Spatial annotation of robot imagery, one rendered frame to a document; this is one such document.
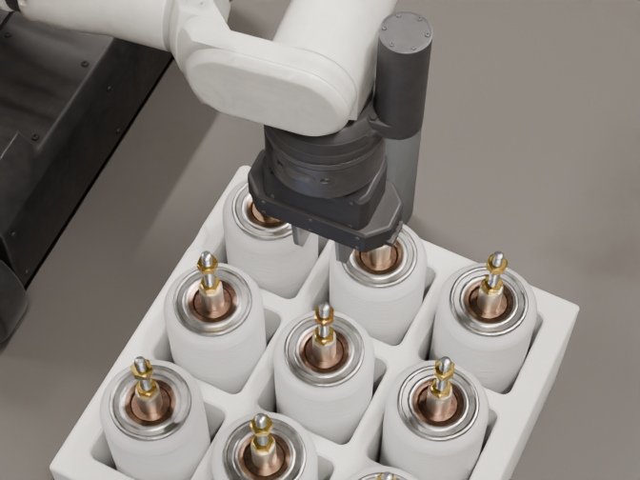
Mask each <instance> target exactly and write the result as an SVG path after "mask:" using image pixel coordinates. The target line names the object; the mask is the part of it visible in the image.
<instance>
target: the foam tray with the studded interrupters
mask: <svg viewBox="0 0 640 480"><path fill-rule="evenodd" d="M249 170H250V167H249V166H243V167H241V168H239V170H238V171H237V172H236V173H235V175H234V177H233V178H232V180H231V181H230V183H229V185H228V187H227V188H226V190H225V191H224V193H223V194H222V196H221V198H220V199H219V201H218V202H217V204H216V205H215V207H214V209H213V210H212V212H211V213H210V215H209V217H208V219H207V220H206V222H205V223H204V225H203V226H202V228H201V229H200V231H199V233H198V235H197V237H196V238H195V240H194V241H193V243H192V244H191V246H190V247H189V248H188V249H187V251H186V253H185V254H184V256H183V257H182V259H181V260H180V262H179V264H178V265H177V267H176V268H175V270H174V271H173V273H172V275H171V276H170V278H169V280H168V281H167V283H166V285H165V286H164V288H162V290H161V291H160V293H159V295H158V296H157V298H156V299H155V301H154V302H153V304H152V306H151V307H150V309H149V311H148V312H147V314H146V316H145V317H144V319H143V320H142V322H141V323H140V325H139V327H138V328H137V330H136V331H135V333H134V334H133V336H132V337H131V339H130V340H129V342H128V344H127V345H126V346H125V348H124V350H123V351H122V353H121V354H120V356H119V357H118V359H117V361H116V362H115V364H114V365H113V367H112V368H111V370H110V372H109V374H108V375H107V377H106V378H105V380H104V382H103V383H102V385H101V386H100V388H99V389H98V391H97V392H96V393H95V395H94V396H93V398H92V399H91V401H90V403H89V405H88V406H87V408H86V409H85V411H84V413H83V414H82V416H81V417H80V419H79V420H78V422H77V424H76V425H75V427H74V428H73V430H72V431H71V433H70V435H69V437H68V438H67V440H66V441H65V443H64V444H63V446H62V448H61V449H60V451H58V453H57V454H56V456H55V458H54V459H53V461H52V462H51V464H50V471H51V473H52V475H53V477H54V480H134V479H132V478H130V477H128V476H127V475H125V474H123V473H121V472H119V471H117V468H116V466H115V463H114V460H113V457H112V455H111V452H110V447H109V444H108V441H107V438H106V435H105V433H104V430H103V427H102V424H101V420H100V412H99V411H100V402H101V398H102V395H103V392H104V390H105V388H106V387H107V385H108V383H109V382H110V380H111V379H112V378H113V377H114V376H115V375H116V374H117V373H119V372H120V371H121V370H123V369H125V368H127V367H129V366H131V365H132V363H133V362H134V359H135V358H136V357H137V356H143V357H144V358H145V359H149V360H160V361H166V362H170V363H172V364H174V363H173V358H172V353H171V349H170V340H169V336H168V331H167V326H166V322H165V317H164V301H165V297H166V294H167V292H168V289H169V288H170V285H171V284H172V283H173V282H174V280H175V279H176V278H177V277H178V276H179V275H181V274H182V273H183V272H185V271H186V270H189V269H191V268H193V267H196V264H197V261H198V259H199V257H200V256H201V253H202V252H203V251H205V250H208V251H209V252H210V253H211V254H212V255H213V256H214V257H215V258H216V260H217V261H218V263H223V264H228V258H227V250H226V242H225V233H224V226H223V216H222V214H223V207H224V203H225V201H226V198H227V197H228V195H229V193H230V192H231V190H232V189H233V188H234V187H235V186H236V185H238V184H239V183H240V182H242V181H243V180H245V179H247V178H248V172H249ZM421 241H422V243H423V245H424V247H425V249H426V253H427V258H428V264H427V272H426V279H425V287H424V293H423V300H422V305H421V307H420V309H419V311H418V312H417V314H416V316H415V318H414V320H413V322H412V323H411V325H410V328H409V330H408V332H407V334H406V336H405V338H404V340H403V341H402V343H401V344H400V345H398V346H390V345H388V344H385V343H383V342H381V341H379V340H376V339H374V338H372V337H371V338H370V339H371V341H372V344H373V346H374V352H375V361H374V374H373V386H372V398H371V401H370V404H369V406H368V408H367V410H366V412H365V414H364V416H363V418H362V419H361V421H360V423H359V425H358V427H357V429H356V431H355V433H354V435H353V436H352V438H351V440H350V441H349V442H348V444H346V445H338V444H335V443H333V442H331V441H330V440H328V439H326V438H323V437H321V436H319V435H317V434H315V433H313V432H311V431H308V430H307V432H308V433H309V435H310V437H311V439H312V440H313V443H314V445H315V447H316V451H317V458H318V480H346V479H347V478H348V477H350V476H351V475H353V474H354V473H356V472H358V471H360V470H363V469H367V468H371V467H380V466H382V467H385V466H383V465H380V454H381V445H382V435H383V426H384V415H385V406H386V398H387V394H388V391H389V389H390V385H391V384H392V382H393V381H394V379H395V378H396V377H397V376H398V375H399V374H400V373H401V372H402V371H403V370H405V369H407V368H409V367H410V366H412V365H415V364H417V363H421V362H425V361H429V357H430V345H431V339H432V334H433V327H434V321H435V314H436V308H437V302H438V296H439V293H440V290H441V289H442V287H443V285H444V283H445V282H446V281H447V279H448V278H449V277H450V276H451V275H452V274H453V273H455V272H456V271H458V270H460V269H462V268H464V267H466V266H469V265H473V264H478V263H476V262H474V261H471V260H469V259H467V258H465V257H463V256H460V255H458V254H456V253H453V252H451V251H449V250H445V249H442V248H440V247H438V246H435V245H433V244H432V243H429V242H427V241H424V240H422V239H421ZM333 242H334V241H331V240H329V239H327V238H325V237H322V236H320V235H318V260H317V262H316V263H315V265H314V267H313V268H312V270H311V272H310V274H309V276H308V278H307V280H306V281H305V283H304V285H303V286H302V288H301V289H300V291H299V292H298V294H297V295H296V297H294V298H292V299H285V298H282V297H280V296H278V295H276V294H273V293H271V292H269V291H267V290H263V289H261V288H259V287H258V288H259V289H260V291H261V294H262V297H263V307H264V319H265V332H266V344H267V348H266V350H265V352H264V353H263V355H262V357H261V358H260V360H259V362H258V364H257V365H256V367H255V369H254V371H253V372H252V374H251V376H250V378H249V380H248V382H247V383H246V385H245V387H244V388H243V389H242V390H241V391H240V392H239V393H237V394H229V393H227V392H225V391H222V390H220V389H218V388H216V387H214V386H212V385H209V384H207V383H205V382H203V381H201V380H199V379H197V378H194V377H193V378H194V379H195V381H196V382H197V384H198V385H199V387H200V390H201V391H202V395H203V400H204V406H205V411H206V416H207V422H208V427H209V433H210V442H211V444H210V447H209V448H208V450H207V452H206V454H205V455H204V457H203V459H202V461H201V462H200V464H199V466H198V467H197V469H196V471H195V473H194V474H193V476H192V478H191V480H213V474H212V468H211V458H212V453H213V449H214V447H215V444H216V442H217V440H218V438H219V437H220V435H221V434H222V432H223V431H224V430H225V429H226V428H227V427H228V426H229V425H230V424H232V423H233V422H234V421H236V420H238V419H239V418H241V417H244V416H246V415H249V414H253V413H256V412H275V413H277V409H276V395H275V380H274V366H273V350H274V346H275V342H276V340H277V338H278V336H279V334H280V332H281V331H282V330H283V328H284V327H285V326H286V325H287V324H288V323H289V322H290V321H292V320H293V319H295V318H296V317H298V316H300V315H302V314H305V313H308V312H312V311H315V309H316V308H317V307H319V305H320V304H321V303H322V302H327V303H328V302H329V301H330V250H331V247H332V244H333ZM530 287H531V289H532V291H533V293H534V295H535V298H536V302H537V318H536V322H535V325H534V329H533V332H532V336H531V339H530V344H529V347H528V351H527V354H526V358H525V361H524V365H523V367H522V369H521V371H520V373H519V375H518V377H517V379H516V381H515V383H514V386H513V388H512V390H511V391H510V392H509V393H507V394H499V393H496V392H494V391H492V390H488V389H486V388H484V387H483V388H484V390H485V392H486V395H487V396H488V400H489V405H490V416H489V421H488V424H487V428H486V432H485V436H484V439H483V443H482V447H481V450H480V454H479V458H478V461H477V464H476V467H475V469H474V471H473V473H472V475H471V477H470V480H510V478H511V476H512V474H513V472H514V470H515V467H516V465H517V463H518V461H519V459H520V456H521V454H522V452H523V450H524V448H525V446H526V444H527V442H528V440H529V438H530V434H531V432H532V430H533V428H534V425H535V423H536V421H537V419H538V417H539V414H540V412H541V410H542V408H543V407H544V404H545V402H546V400H547V398H548V396H549V393H550V390H551V388H552V386H553V383H554V381H555V378H556V375H557V372H558V370H559V367H560V364H561V362H562V359H563V356H564V353H565V350H566V347H567V344H568V342H569V339H570V334H571V332H572V329H573V326H574V323H575V320H576V317H577V314H578V311H579V307H578V306H577V305H575V304H573V303H571V302H569V301H567V300H564V299H562V298H559V297H557V296H555V295H552V294H550V293H548V292H545V291H543V290H540V289H538V288H535V287H533V286H531V285H530Z"/></svg>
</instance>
